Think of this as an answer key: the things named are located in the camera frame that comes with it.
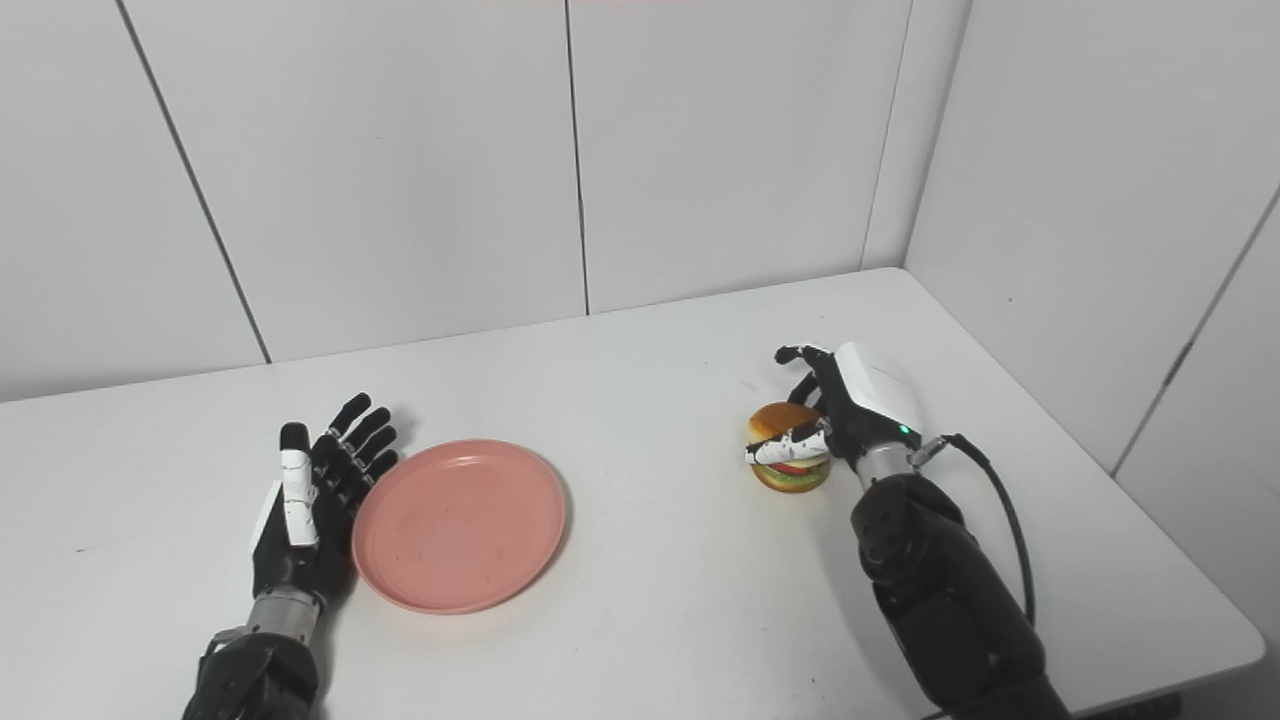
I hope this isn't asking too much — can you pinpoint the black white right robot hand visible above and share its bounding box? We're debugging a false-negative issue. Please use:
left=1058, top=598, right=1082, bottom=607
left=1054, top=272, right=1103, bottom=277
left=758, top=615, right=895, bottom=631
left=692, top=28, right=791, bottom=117
left=744, top=342, right=923, bottom=471

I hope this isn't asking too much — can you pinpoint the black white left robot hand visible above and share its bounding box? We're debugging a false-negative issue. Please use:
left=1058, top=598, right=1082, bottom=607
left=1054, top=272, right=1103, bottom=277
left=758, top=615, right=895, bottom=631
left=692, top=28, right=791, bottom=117
left=250, top=392, right=401, bottom=608

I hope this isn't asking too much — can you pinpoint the toy hamburger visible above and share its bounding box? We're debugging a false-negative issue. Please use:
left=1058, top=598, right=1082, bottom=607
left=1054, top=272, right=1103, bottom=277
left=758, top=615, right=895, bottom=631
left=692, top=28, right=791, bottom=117
left=747, top=402, right=833, bottom=494

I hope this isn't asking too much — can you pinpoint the pink round plate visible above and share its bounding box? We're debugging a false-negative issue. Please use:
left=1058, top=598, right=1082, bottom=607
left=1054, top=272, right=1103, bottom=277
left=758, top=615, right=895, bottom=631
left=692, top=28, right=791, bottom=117
left=351, top=439, right=568, bottom=615

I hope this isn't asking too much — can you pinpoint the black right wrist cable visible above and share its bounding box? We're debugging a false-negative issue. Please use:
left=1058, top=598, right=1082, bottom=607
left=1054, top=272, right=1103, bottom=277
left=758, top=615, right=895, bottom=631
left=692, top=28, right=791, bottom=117
left=910, top=433, right=1037, bottom=626

